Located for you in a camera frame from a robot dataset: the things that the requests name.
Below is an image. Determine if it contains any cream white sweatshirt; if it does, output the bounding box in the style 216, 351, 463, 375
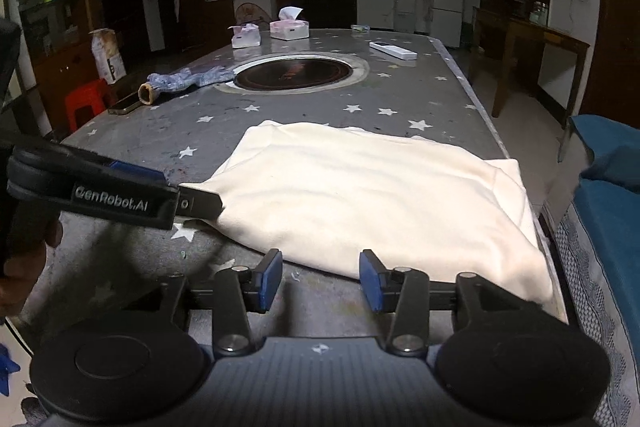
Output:
201, 120, 552, 303

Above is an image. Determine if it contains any person's left hand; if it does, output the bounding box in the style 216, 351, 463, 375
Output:
0, 243, 47, 317

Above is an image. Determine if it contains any black smartphone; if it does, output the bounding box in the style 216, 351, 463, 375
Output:
107, 74, 146, 115

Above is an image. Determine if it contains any red plastic stool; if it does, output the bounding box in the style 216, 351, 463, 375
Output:
64, 78, 115, 132

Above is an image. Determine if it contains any blue knit work glove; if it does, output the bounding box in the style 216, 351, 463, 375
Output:
138, 66, 235, 105

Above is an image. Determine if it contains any white paper bag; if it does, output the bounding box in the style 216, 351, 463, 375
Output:
90, 28, 126, 84

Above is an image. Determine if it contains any round black induction cooktop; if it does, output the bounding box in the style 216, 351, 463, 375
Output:
215, 52, 370, 95

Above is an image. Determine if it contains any pink tissue box left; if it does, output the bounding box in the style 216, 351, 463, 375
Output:
229, 23, 262, 49

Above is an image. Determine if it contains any polka dot play tent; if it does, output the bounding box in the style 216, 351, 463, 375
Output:
235, 2, 272, 27

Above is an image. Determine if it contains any blue plastic bin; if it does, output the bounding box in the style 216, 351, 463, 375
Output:
0, 345, 21, 397

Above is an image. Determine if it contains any pink tissue box with tissue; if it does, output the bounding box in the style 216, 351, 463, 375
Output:
269, 6, 309, 41

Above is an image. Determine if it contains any blue sofa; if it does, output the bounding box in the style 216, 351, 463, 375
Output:
541, 115, 639, 426

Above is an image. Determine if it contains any white remote control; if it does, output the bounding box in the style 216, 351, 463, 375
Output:
369, 41, 418, 61

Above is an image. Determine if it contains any small clear plastic box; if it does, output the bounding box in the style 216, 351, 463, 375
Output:
350, 24, 370, 32

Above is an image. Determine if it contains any dark wooden side table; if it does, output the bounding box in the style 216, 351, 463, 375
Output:
470, 5, 591, 130

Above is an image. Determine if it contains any water dispenser with blue bottle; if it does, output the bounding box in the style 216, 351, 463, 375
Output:
394, 0, 416, 34

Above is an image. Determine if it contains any white refrigerator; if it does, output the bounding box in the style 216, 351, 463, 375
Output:
430, 0, 464, 48

